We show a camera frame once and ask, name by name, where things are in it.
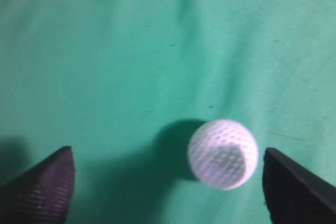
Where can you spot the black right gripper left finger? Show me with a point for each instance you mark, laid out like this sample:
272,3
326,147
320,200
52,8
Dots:
43,193

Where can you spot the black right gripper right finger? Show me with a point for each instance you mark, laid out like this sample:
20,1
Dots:
293,194

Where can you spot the white dimpled golf ball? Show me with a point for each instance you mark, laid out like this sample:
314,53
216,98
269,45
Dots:
223,154

